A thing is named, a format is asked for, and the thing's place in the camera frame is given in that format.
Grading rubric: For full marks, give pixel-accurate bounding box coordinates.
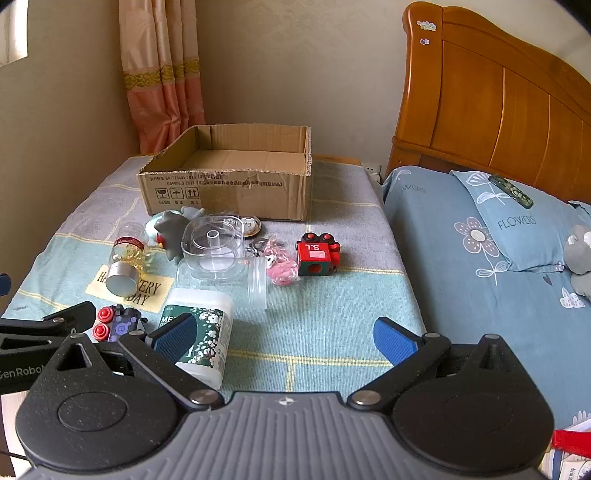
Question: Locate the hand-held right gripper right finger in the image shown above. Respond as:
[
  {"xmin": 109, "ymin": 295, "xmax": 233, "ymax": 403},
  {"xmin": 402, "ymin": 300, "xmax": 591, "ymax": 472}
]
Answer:
[{"xmin": 346, "ymin": 316, "xmax": 527, "ymax": 412}]

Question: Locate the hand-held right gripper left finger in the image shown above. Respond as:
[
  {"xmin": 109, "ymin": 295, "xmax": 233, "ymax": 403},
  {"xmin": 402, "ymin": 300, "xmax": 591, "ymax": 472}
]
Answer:
[{"xmin": 44, "ymin": 313, "xmax": 223, "ymax": 412}]

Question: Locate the white bottle with green label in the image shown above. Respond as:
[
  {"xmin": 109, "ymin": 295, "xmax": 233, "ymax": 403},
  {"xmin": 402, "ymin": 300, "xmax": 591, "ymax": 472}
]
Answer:
[{"xmin": 159, "ymin": 288, "xmax": 234, "ymax": 391}]

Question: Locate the purple toy with red wheels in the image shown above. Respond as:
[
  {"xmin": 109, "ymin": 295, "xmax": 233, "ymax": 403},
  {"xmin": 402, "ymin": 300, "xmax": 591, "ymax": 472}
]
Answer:
[{"xmin": 91, "ymin": 305, "xmax": 148, "ymax": 344}]

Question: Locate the clear plastic jar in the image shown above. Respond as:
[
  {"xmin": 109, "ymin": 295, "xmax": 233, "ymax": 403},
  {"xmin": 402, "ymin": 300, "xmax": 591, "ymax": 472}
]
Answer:
[{"xmin": 175, "ymin": 256, "xmax": 269, "ymax": 311}]

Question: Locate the red toy train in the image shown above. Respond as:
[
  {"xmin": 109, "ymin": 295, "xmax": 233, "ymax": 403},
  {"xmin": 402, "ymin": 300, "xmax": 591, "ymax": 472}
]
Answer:
[{"xmin": 295, "ymin": 232, "xmax": 343, "ymax": 277}]

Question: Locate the cardboard box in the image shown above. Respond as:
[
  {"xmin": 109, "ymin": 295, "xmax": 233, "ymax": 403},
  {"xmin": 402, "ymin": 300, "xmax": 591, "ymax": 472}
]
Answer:
[{"xmin": 135, "ymin": 124, "xmax": 314, "ymax": 222}]

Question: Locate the striped table cloth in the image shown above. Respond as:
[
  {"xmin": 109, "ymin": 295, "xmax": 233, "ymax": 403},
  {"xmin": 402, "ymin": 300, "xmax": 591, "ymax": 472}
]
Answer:
[{"xmin": 0, "ymin": 154, "xmax": 428, "ymax": 402}]

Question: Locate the glass jar with silver lid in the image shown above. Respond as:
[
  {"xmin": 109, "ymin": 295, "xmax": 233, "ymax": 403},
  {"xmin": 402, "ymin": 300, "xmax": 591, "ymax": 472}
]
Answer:
[{"xmin": 105, "ymin": 222, "xmax": 149, "ymax": 296}]

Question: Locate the blue floral bed sheet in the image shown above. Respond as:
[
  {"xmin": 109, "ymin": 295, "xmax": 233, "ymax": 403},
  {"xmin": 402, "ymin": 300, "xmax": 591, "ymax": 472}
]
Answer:
[{"xmin": 381, "ymin": 165, "xmax": 591, "ymax": 430}]

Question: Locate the clear plastic container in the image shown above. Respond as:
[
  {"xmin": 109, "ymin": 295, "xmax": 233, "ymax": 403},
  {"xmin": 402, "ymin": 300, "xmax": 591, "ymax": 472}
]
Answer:
[{"xmin": 181, "ymin": 213, "xmax": 245, "ymax": 273}]

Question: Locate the grey shark toy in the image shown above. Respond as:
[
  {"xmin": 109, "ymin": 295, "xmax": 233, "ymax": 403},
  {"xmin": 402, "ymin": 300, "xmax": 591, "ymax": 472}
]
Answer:
[{"xmin": 154, "ymin": 206, "xmax": 206, "ymax": 263}]

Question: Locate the blue floral pillow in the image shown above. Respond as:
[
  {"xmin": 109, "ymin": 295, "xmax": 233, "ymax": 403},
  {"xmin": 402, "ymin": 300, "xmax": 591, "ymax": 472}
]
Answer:
[{"xmin": 450, "ymin": 170, "xmax": 591, "ymax": 273}]

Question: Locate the dark green flat packet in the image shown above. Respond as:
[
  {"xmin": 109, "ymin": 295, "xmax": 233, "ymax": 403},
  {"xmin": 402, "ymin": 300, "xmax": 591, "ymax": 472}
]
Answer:
[{"xmin": 488, "ymin": 174, "xmax": 534, "ymax": 209}]

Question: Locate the grey plush toy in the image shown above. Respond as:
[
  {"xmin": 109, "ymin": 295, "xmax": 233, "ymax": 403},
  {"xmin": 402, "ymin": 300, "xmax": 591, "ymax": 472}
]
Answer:
[{"xmin": 563, "ymin": 224, "xmax": 591, "ymax": 303}]

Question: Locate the pink curtain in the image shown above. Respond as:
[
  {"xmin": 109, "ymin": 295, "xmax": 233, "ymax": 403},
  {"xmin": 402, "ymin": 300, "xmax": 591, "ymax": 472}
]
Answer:
[{"xmin": 119, "ymin": 0, "xmax": 206, "ymax": 155}]

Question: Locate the wooden headboard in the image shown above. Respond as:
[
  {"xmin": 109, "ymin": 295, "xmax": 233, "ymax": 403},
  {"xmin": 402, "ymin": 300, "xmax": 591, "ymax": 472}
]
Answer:
[{"xmin": 385, "ymin": 1, "xmax": 591, "ymax": 204}]

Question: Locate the silver key ring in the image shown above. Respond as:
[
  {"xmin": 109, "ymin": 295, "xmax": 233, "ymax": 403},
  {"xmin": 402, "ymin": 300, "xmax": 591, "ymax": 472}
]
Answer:
[{"xmin": 247, "ymin": 236, "xmax": 273, "ymax": 259}]

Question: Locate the pink keychain charm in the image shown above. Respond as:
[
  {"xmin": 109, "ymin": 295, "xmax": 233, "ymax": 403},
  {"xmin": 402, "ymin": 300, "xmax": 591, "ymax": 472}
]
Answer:
[{"xmin": 265, "ymin": 249, "xmax": 300, "ymax": 287}]

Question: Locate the red strap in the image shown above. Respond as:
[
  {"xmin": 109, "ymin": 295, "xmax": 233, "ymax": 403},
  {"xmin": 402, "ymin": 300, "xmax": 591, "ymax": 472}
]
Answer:
[{"xmin": 551, "ymin": 428, "xmax": 591, "ymax": 450}]

